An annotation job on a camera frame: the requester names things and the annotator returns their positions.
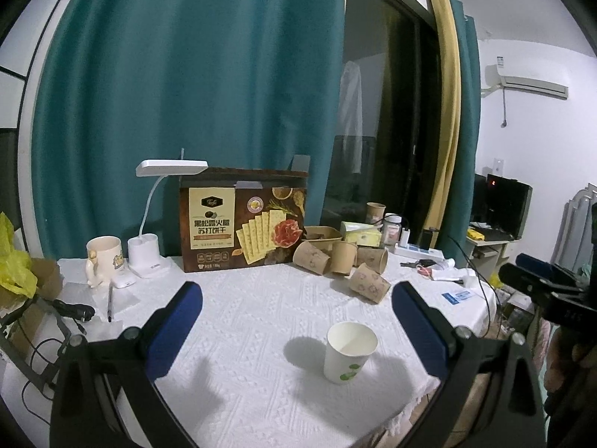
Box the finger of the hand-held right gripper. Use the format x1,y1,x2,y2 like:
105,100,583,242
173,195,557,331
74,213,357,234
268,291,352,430
515,253,586,286
498,263,563,308

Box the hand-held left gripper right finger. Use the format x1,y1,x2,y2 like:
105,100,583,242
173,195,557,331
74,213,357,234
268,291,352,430
393,281,547,448

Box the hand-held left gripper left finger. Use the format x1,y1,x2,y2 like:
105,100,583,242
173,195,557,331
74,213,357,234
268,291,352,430
49,281,203,448

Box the white paper cup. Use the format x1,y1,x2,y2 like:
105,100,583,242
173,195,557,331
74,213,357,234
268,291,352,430
323,322,378,386

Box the white side desk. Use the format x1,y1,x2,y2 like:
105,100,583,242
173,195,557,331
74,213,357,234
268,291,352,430
466,236,516,281

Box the black monitor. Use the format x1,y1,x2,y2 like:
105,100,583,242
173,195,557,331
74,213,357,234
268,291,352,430
472,174,533,242

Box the white power strip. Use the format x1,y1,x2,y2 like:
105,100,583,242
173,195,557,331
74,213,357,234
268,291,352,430
389,243,444,262

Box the white desk lamp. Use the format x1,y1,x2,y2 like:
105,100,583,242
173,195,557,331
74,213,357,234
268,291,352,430
127,159,209,279

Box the white tablecloth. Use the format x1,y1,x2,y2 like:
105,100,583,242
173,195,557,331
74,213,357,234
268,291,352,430
0,254,502,448

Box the cream ceramic mug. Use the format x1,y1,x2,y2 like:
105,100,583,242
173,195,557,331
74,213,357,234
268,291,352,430
85,236,128,289

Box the white-lidded jar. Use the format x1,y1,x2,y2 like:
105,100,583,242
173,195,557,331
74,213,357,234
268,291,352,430
381,215,403,248

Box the brown cracker box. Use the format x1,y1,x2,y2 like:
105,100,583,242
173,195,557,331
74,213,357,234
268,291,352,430
179,167,310,274

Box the yellow-green tissue box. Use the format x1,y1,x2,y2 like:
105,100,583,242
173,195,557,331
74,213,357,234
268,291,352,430
340,221,382,248

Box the brown paper tray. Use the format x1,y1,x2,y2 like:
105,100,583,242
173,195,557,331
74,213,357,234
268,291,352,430
303,225,342,244

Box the cardboard box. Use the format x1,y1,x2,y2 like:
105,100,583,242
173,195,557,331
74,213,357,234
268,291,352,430
0,256,63,360

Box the grey metal stand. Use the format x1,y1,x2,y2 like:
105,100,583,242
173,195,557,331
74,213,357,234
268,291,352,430
0,296,73,390

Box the narrow teal curtain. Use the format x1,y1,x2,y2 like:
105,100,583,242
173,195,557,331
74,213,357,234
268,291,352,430
445,0,482,262

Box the yellow plastic bag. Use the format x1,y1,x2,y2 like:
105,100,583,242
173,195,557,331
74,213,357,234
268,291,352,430
0,212,38,299

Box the white air conditioner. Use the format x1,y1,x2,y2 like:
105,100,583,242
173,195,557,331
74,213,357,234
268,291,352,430
485,63,571,100

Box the yellow curtain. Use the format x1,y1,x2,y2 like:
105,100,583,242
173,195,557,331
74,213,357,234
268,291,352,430
422,0,462,248

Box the dark glass window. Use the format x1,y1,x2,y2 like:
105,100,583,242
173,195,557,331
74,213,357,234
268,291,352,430
319,0,444,248

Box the wide teal curtain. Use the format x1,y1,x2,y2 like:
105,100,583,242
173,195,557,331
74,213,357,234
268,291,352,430
30,0,348,262

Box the black plug with cable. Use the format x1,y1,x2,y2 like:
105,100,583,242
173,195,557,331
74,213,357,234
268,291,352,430
51,299,96,335

